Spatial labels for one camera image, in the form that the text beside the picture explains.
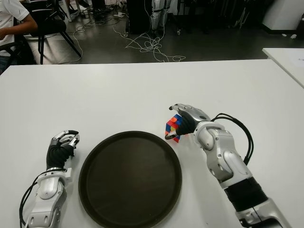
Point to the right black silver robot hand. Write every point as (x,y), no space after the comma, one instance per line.
(190,118)

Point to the white side table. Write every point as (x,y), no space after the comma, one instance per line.
(287,61)

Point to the dark brown round plate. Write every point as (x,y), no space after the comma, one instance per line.
(130,180)

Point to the white cabinet with black base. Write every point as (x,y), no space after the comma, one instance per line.
(285,12)

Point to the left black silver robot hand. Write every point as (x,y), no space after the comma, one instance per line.
(57,154)

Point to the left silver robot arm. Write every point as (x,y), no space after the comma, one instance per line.
(47,190)

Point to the black wheeled cabinet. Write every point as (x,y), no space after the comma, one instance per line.
(139,16)

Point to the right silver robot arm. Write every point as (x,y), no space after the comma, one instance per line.
(230,164)

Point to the multicoloured Rubik's cube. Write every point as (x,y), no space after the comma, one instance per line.
(174,122)

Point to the seated person in white shirt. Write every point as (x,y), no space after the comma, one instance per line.
(12,16)

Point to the black armrest office chair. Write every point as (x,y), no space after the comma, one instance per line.
(22,52)

